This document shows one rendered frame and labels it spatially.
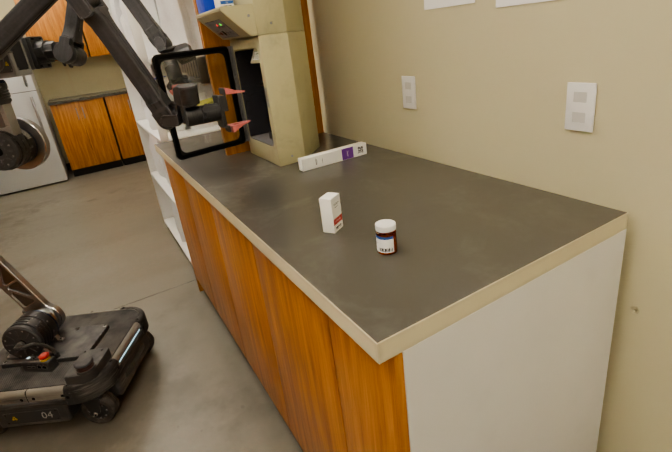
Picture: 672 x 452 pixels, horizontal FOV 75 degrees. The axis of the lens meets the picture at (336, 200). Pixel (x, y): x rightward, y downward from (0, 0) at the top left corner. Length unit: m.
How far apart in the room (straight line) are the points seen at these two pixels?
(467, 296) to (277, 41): 1.14
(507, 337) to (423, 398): 0.22
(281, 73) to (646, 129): 1.11
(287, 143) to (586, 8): 1.03
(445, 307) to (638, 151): 0.60
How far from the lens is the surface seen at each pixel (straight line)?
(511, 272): 0.89
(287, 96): 1.66
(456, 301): 0.80
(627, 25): 1.15
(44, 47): 2.12
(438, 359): 0.84
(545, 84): 1.26
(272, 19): 1.64
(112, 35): 1.46
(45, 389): 2.16
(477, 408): 1.01
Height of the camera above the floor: 1.40
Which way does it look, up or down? 21 degrees down
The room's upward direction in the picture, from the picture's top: 7 degrees counter-clockwise
